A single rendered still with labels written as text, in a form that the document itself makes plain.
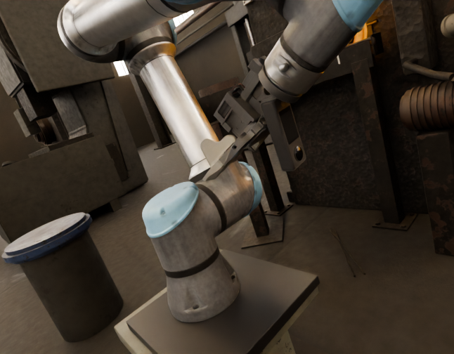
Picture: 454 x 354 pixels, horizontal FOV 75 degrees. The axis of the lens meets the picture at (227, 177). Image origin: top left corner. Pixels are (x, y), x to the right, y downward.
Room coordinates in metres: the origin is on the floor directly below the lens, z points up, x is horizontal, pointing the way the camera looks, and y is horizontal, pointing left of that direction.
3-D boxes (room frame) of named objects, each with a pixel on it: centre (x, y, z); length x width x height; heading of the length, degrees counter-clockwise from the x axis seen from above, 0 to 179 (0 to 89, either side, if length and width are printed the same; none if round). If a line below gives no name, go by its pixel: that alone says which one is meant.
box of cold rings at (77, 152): (2.90, 1.66, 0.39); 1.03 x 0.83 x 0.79; 131
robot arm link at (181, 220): (0.55, 0.12, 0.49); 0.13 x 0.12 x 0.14; 128
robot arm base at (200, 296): (0.54, 0.12, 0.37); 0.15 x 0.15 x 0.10
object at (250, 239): (1.34, -0.06, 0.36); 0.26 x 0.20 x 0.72; 72
